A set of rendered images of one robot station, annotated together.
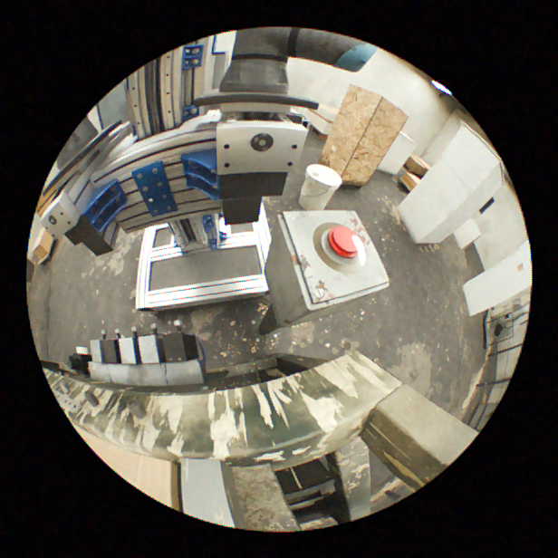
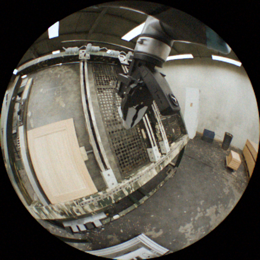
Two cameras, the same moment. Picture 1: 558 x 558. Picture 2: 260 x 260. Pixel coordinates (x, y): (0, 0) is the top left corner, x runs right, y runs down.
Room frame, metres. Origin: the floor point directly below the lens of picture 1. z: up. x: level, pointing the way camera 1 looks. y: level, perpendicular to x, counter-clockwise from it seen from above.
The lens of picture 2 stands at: (-0.17, 0.52, 1.40)
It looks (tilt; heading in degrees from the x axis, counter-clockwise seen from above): 21 degrees down; 179
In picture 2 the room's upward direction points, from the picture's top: straight up
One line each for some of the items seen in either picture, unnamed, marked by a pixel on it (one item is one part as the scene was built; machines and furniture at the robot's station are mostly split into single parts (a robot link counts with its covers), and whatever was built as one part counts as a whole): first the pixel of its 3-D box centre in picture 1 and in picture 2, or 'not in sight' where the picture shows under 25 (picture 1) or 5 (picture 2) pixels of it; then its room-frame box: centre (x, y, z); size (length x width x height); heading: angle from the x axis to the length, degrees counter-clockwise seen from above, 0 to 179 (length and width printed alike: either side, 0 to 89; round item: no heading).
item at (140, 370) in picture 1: (129, 356); (92, 225); (-0.19, 0.26, 0.69); 0.50 x 0.14 x 0.24; 128
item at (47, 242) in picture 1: (43, 245); (232, 160); (-0.76, 3.56, 0.20); 0.61 x 0.53 x 0.40; 125
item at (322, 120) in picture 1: (361, 132); not in sight; (4.46, -0.33, 0.32); 2.45 x 1.06 x 0.65; 125
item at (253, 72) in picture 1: (256, 72); not in sight; (0.40, 0.22, 1.09); 0.15 x 0.15 x 0.10
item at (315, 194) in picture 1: (320, 186); not in sight; (1.32, 0.01, 0.24); 0.32 x 0.30 x 0.47; 125
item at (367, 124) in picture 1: (360, 140); not in sight; (2.04, -0.16, 0.63); 0.50 x 0.42 x 1.25; 135
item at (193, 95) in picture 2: not in sight; (192, 112); (-3.19, 3.19, 1.03); 0.61 x 0.58 x 2.05; 125
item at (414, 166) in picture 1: (421, 168); not in sight; (5.87, -2.64, 0.23); 2.45 x 1.03 x 0.45; 125
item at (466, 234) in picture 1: (466, 231); not in sight; (3.48, -3.60, 0.36); 0.58 x 0.45 x 0.72; 35
